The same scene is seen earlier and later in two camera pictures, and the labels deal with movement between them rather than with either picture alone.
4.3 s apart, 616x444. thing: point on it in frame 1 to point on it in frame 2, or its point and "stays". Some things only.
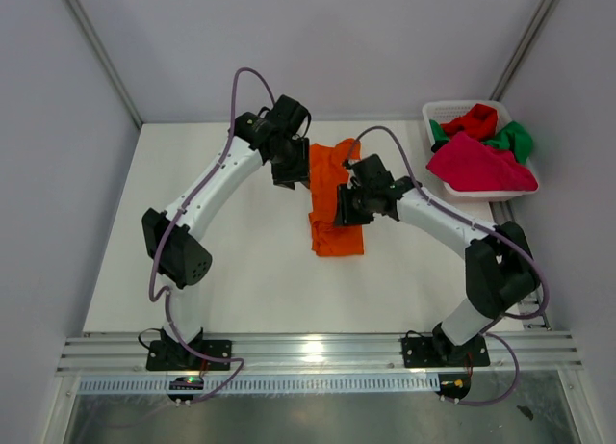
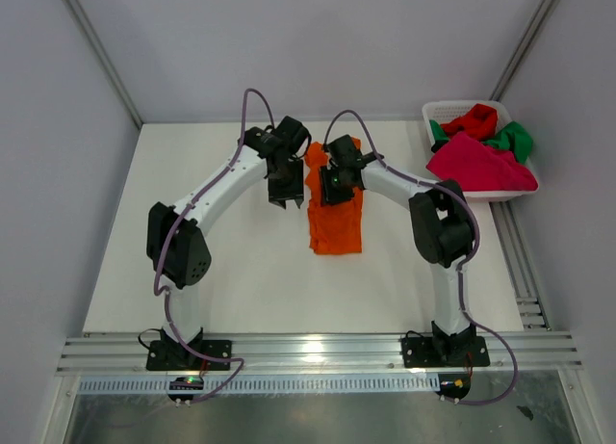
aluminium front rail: (85, 353) stays
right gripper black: (346, 205) to (334, 192)
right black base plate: (433, 352) stays
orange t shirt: (328, 171) stays
